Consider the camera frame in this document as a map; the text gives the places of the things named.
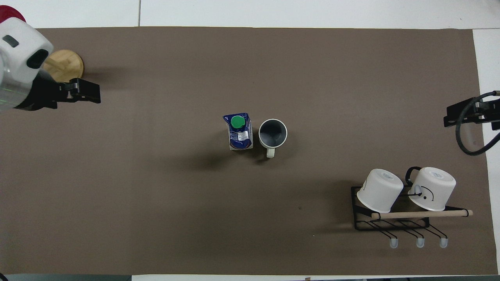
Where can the blue milk carton green cap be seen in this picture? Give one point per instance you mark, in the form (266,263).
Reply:
(239,132)

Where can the red round object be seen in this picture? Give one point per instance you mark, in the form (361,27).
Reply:
(9,12)

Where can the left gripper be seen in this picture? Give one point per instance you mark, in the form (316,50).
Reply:
(41,93)

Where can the round wooden stand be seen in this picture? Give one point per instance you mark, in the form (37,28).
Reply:
(70,64)

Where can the plain white cup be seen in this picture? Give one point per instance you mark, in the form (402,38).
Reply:
(379,191)

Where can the white mug grey inside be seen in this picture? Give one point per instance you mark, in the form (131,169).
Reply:
(272,132)

